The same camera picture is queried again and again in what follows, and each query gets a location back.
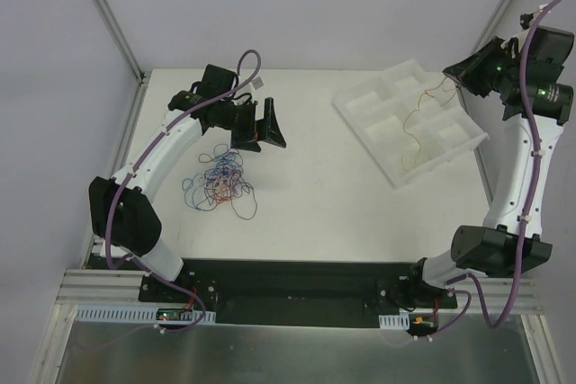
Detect right white cable duct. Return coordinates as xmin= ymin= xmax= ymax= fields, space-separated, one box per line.
xmin=378 ymin=313 xmax=410 ymax=331

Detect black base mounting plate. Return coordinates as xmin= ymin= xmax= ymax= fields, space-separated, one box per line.
xmin=138 ymin=259 xmax=457 ymax=328

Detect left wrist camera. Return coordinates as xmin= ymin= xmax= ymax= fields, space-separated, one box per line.
xmin=252 ymin=77 xmax=264 ymax=90

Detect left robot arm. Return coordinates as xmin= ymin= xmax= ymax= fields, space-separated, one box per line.
xmin=88 ymin=65 xmax=286 ymax=302

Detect dark blue wire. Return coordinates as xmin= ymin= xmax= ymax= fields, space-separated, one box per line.
xmin=181 ymin=176 xmax=226 ymax=214

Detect left white cable duct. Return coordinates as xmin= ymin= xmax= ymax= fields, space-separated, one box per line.
xmin=76 ymin=306 xmax=216 ymax=326

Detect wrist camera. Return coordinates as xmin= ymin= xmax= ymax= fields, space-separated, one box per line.
xmin=252 ymin=77 xmax=264 ymax=90
xmin=502 ymin=4 xmax=546 ymax=57

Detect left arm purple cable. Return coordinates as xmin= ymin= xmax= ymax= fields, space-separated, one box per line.
xmin=103 ymin=49 xmax=262 ymax=335

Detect red wire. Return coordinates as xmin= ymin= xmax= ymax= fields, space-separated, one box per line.
xmin=204 ymin=167 xmax=242 ymax=212

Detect left aluminium frame post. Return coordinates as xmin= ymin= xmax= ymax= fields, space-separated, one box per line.
xmin=92 ymin=0 xmax=146 ymax=84

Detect orange wire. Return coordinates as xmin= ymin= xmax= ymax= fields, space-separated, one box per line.
xmin=400 ymin=76 xmax=461 ymax=170

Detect white cable duct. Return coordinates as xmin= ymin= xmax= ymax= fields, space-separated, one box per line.
xmin=378 ymin=313 xmax=410 ymax=331
xmin=76 ymin=306 xmax=216 ymax=326

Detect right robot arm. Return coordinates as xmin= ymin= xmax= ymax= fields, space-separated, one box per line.
xmin=405 ymin=25 xmax=575 ymax=308

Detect black wire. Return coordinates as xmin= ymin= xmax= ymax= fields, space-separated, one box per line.
xmin=224 ymin=154 xmax=260 ymax=221

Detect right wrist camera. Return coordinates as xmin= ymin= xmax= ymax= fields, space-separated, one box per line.
xmin=502 ymin=4 xmax=546 ymax=57

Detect white foam compartment tray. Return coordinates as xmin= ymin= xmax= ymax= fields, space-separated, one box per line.
xmin=333 ymin=59 xmax=489 ymax=189

